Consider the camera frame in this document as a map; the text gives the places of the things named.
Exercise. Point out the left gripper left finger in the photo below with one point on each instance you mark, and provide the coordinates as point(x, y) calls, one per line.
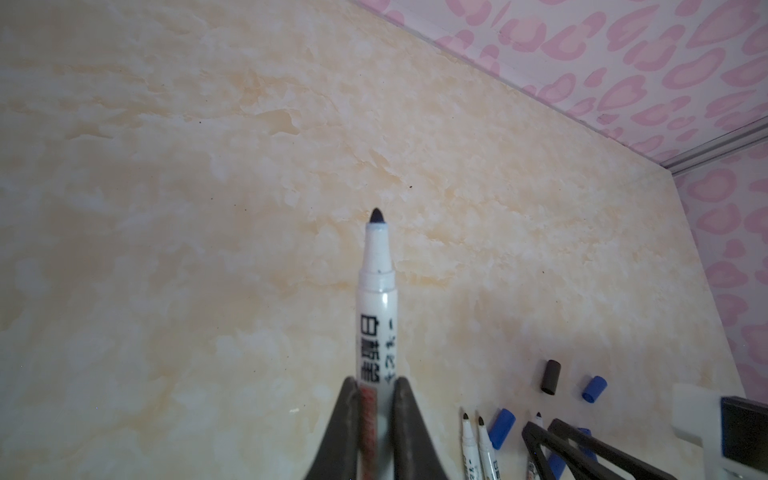
point(337, 454)

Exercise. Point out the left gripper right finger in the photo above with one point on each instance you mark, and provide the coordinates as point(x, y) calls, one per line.
point(415, 456)

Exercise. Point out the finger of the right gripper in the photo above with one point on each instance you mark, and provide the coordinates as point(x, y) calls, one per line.
point(617, 462)
point(561, 447)

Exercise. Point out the blue pen cap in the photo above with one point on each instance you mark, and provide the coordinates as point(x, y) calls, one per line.
point(557, 465)
point(594, 389)
point(501, 428)

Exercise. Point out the white marker pen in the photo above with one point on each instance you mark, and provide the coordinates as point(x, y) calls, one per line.
point(376, 348)

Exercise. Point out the black pen cap upper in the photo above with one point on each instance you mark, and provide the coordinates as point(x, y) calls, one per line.
point(550, 378)

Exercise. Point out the white marker centre left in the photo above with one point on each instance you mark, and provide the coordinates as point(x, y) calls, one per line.
point(470, 452)

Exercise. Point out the white marker centre right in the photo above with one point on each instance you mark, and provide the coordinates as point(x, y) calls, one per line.
point(488, 460)

